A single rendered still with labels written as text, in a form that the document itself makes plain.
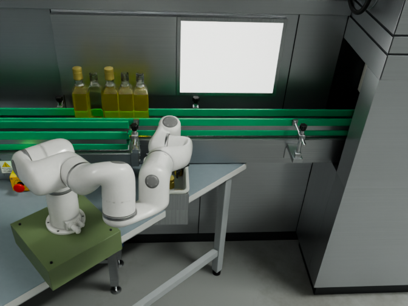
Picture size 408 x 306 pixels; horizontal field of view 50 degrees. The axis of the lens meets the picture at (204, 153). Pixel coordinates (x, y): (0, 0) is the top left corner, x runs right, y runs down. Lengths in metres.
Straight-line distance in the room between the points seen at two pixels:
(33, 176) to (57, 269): 0.34
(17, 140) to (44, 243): 0.48
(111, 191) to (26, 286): 0.52
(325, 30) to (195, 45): 0.53
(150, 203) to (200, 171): 0.68
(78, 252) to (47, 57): 0.84
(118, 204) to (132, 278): 1.32
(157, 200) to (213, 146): 0.69
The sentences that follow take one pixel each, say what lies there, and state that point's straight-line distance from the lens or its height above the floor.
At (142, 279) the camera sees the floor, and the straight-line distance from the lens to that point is 2.41.
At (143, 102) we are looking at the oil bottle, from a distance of 1.74.
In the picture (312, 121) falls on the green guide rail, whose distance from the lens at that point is 1.87.
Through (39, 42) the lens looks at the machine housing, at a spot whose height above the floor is 1.19.
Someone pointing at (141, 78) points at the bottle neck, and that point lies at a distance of 1.71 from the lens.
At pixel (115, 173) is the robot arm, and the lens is 1.08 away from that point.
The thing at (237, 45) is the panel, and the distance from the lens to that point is 1.82.
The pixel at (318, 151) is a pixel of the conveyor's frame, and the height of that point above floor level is 0.82.
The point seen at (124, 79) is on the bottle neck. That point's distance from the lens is 1.72.
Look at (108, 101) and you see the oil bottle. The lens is 1.76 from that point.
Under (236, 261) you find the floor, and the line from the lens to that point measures 2.49.
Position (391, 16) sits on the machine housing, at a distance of 1.60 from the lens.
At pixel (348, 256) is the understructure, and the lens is 2.21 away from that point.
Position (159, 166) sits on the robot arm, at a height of 1.18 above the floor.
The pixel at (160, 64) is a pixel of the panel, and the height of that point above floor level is 1.13.
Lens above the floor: 1.91
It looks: 37 degrees down
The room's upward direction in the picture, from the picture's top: 3 degrees clockwise
